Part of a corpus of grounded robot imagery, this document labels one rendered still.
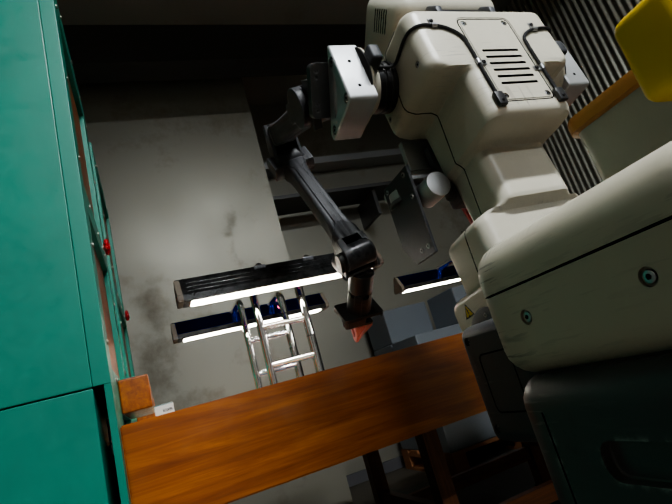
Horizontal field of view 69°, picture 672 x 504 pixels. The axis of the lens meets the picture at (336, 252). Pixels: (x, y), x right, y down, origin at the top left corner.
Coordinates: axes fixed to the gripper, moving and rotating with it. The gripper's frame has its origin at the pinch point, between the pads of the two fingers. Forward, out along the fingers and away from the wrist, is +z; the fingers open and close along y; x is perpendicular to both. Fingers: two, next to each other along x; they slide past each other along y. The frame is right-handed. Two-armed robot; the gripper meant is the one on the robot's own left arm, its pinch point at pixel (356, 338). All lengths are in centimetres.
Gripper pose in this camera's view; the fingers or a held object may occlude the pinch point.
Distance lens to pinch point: 121.0
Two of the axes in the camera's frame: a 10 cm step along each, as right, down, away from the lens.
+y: -9.0, 1.9, -3.9
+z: -0.4, 8.6, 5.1
